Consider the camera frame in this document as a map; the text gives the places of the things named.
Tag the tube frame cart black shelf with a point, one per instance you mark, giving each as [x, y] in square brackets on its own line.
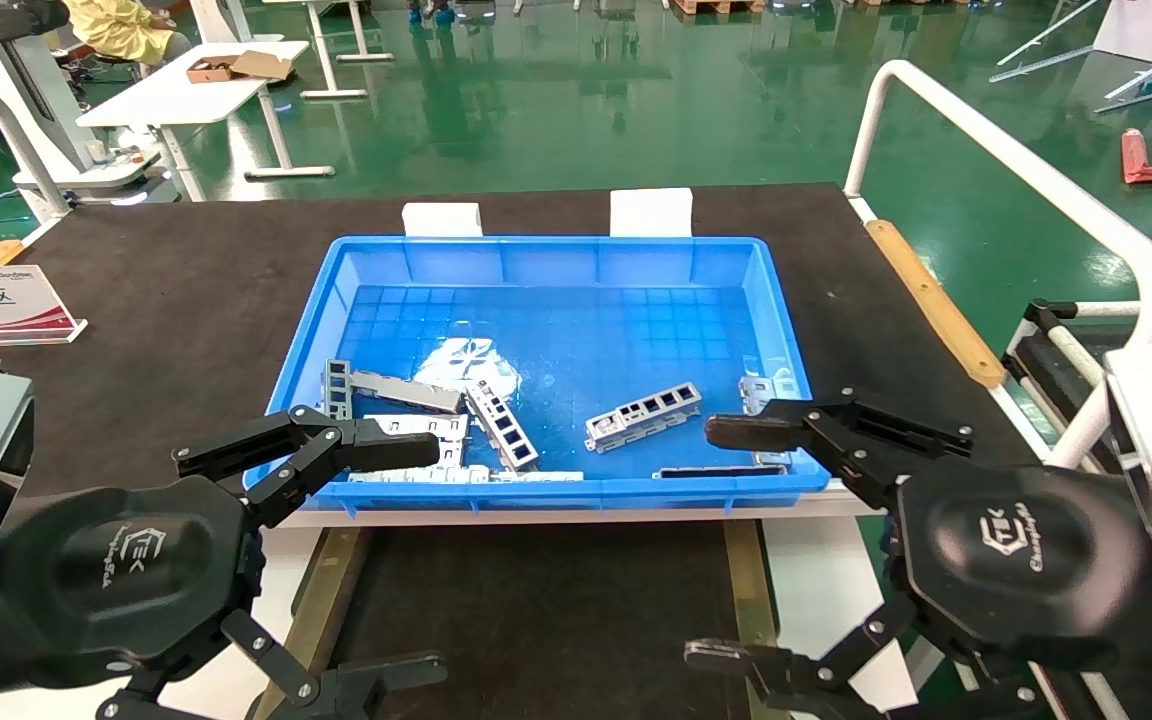
[1041, 375]

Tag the white metal bar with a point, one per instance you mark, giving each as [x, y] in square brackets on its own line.
[1036, 65]

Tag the wooden pallet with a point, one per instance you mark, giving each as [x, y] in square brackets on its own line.
[716, 6]

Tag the grey perforated metal bracket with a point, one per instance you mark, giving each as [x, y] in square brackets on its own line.
[474, 392]
[636, 428]

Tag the white table with cardboard box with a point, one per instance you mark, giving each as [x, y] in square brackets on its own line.
[176, 100]

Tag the blue plastic bin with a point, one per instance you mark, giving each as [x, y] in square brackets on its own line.
[586, 330]

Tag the open cardboard box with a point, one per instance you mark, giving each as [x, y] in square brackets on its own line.
[256, 65]

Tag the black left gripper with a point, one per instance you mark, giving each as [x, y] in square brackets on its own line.
[116, 580]

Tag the long wooden edge strip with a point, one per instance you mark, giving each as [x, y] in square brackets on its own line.
[936, 305]

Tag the white foam block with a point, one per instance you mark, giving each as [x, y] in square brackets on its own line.
[441, 220]
[651, 212]

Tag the white panel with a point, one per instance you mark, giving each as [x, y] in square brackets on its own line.
[1136, 25]

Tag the dark metal strip part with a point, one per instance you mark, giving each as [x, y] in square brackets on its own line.
[716, 471]

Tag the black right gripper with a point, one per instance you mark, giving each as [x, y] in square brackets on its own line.
[1016, 560]

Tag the person in yellow clothes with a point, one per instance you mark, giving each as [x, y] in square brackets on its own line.
[116, 25]

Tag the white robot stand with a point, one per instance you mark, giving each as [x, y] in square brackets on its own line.
[31, 90]

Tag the white low platform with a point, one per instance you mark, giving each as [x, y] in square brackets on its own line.
[826, 570]

